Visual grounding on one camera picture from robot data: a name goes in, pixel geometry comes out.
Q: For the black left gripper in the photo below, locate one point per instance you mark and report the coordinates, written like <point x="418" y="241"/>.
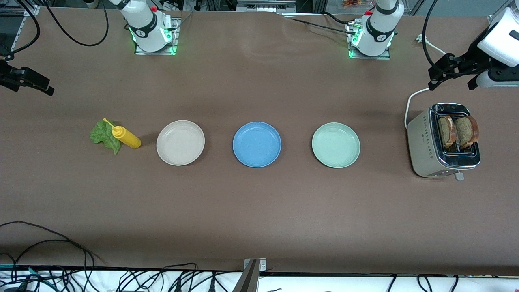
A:
<point x="472" y="54"/>

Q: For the brown bread slice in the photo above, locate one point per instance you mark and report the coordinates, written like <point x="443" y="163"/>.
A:
<point x="446" y="130"/>
<point x="466" y="130"/>

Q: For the green lettuce leaf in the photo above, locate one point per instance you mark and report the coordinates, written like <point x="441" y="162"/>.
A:
<point x="101" y="138"/>

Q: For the yellow mustard squeeze bottle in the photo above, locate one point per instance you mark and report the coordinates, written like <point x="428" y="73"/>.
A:
<point x="129" y="139"/>

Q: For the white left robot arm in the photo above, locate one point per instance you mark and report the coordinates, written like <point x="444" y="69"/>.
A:
<point x="379" y="36"/>

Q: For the pale green plate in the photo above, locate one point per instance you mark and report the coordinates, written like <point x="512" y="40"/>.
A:
<point x="335" y="145"/>

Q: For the off-white plate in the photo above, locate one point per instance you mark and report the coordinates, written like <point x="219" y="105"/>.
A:
<point x="180" y="142"/>

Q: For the blue plate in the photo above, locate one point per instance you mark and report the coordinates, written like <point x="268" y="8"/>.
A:
<point x="256" y="144"/>

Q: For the cream and chrome toaster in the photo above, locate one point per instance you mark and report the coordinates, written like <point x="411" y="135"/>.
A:
<point x="421" y="150"/>

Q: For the orange snack packet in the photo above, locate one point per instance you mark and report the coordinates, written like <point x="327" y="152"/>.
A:
<point x="357" y="3"/>

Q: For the grey metal pole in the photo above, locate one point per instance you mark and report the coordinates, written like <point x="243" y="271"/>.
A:
<point x="247" y="282"/>

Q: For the aluminium frame rail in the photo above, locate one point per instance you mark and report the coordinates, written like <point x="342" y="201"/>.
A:
<point x="17" y="36"/>
<point x="491" y="19"/>

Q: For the metal table edge bracket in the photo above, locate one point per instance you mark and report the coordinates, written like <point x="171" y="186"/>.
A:
<point x="262" y="265"/>

